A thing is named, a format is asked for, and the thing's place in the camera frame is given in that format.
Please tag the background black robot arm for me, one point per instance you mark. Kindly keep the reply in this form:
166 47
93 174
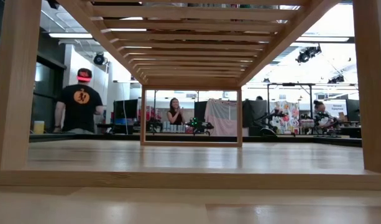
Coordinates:
268 119

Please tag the wooden slatted shelf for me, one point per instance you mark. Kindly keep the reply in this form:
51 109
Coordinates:
190 180

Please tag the background robot rig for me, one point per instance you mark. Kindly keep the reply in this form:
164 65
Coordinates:
154 123
325 129
199 124

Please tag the person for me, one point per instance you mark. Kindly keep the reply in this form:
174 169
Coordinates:
175 115
79 105
320 109

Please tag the pink cloth cover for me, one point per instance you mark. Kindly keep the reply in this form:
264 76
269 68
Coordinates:
221 118

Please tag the black cloth partition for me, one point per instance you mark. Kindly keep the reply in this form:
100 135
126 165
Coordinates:
255 109

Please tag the colourful patterned cloth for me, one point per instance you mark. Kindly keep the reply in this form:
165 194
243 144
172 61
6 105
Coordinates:
289 119

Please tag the black round ceiling device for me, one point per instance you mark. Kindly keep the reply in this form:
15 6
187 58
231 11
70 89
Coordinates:
99 58

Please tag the ceiling light panel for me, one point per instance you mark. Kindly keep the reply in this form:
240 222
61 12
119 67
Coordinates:
322 39
70 35

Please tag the white equipment sign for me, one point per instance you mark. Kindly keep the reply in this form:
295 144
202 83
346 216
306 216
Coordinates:
337 107

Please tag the yellow cup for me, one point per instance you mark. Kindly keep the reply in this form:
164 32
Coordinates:
38 127

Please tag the black gantry frame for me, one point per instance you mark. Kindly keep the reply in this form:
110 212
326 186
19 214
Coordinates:
289 84

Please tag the black ceiling camera rig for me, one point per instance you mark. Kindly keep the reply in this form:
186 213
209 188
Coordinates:
336 78
308 53

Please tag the black table edge rail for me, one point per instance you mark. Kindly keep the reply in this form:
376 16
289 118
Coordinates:
333 140

